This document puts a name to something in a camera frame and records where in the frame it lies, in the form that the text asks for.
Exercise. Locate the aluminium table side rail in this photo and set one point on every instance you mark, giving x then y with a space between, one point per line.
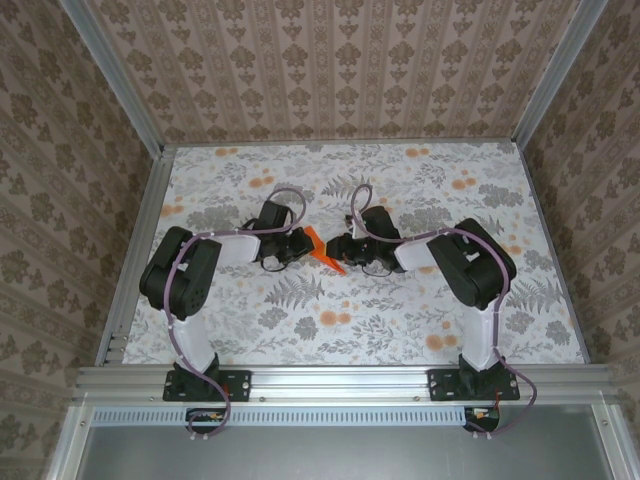
140 240
551 250

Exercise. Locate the grey metal panel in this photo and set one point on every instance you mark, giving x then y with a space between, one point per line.
350 455

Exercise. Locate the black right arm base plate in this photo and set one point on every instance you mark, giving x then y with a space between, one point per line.
440 385

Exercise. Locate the black connector board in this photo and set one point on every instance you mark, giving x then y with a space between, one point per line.
200 422
482 422

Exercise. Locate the wide aluminium mounting rail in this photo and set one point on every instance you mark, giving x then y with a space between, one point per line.
340 382

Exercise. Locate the thin aluminium table rail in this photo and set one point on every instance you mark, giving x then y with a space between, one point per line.
450 143

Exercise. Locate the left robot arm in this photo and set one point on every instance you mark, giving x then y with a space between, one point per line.
175 280

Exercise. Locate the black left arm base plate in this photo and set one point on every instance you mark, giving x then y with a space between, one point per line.
240 385

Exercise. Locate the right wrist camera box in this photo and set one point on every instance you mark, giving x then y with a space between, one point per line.
355 230

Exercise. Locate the aluminium frame post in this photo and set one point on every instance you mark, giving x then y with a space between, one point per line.
560 70
115 75

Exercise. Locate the floral patterned table cover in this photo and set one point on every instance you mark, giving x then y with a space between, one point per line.
400 310

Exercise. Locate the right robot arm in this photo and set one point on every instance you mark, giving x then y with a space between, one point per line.
475 270

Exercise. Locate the orange square paper sheet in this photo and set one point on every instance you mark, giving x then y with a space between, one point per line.
317 237

